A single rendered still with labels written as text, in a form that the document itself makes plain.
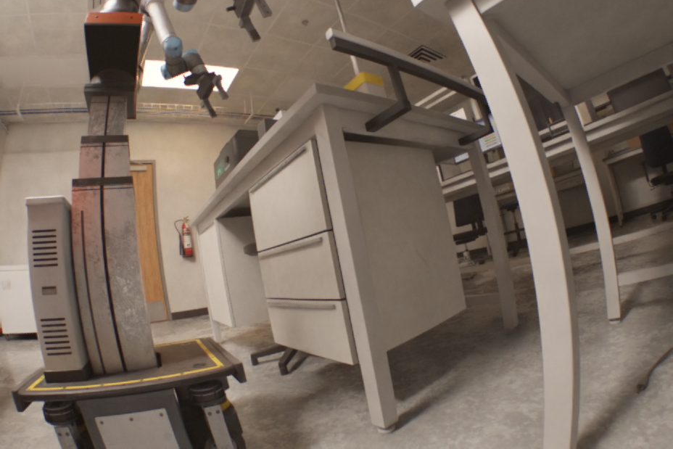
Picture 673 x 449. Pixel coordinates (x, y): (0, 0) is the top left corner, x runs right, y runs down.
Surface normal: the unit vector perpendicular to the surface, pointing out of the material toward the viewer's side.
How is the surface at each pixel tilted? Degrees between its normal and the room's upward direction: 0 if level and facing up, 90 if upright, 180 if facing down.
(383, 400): 90
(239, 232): 90
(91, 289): 90
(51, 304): 90
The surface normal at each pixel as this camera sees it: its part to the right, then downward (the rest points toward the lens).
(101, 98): 0.54, -0.26
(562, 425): -0.80, 0.04
